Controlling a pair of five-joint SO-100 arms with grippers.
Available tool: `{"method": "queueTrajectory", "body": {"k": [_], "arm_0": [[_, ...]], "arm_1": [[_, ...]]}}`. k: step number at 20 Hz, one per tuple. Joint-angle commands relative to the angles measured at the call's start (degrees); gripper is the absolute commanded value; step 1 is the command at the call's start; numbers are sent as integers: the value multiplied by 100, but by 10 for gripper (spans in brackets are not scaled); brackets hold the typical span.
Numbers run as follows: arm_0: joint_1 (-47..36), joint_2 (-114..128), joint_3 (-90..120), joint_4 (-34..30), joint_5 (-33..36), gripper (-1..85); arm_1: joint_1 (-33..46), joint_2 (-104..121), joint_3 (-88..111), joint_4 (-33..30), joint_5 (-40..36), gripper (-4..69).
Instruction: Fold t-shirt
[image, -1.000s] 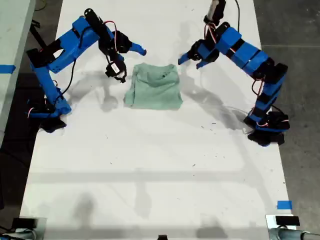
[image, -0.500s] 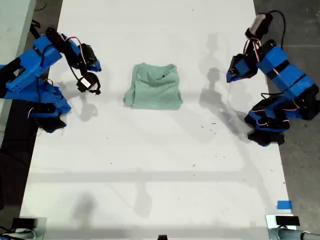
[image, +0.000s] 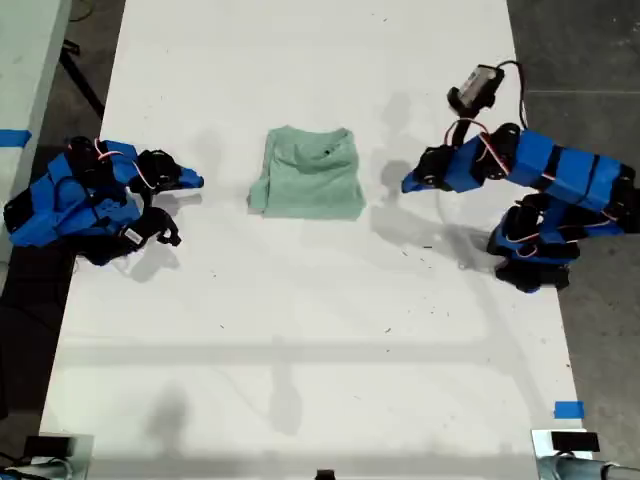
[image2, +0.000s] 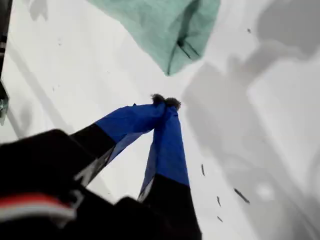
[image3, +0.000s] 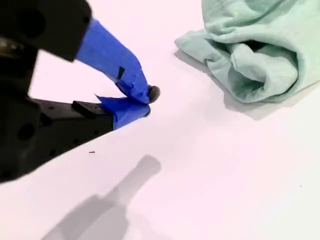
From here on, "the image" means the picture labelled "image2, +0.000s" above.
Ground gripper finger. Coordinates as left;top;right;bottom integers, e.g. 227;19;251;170
69;93;167;161
136;97;203;240

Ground pale green T-shirt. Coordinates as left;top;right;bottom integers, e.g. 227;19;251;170
86;0;222;77

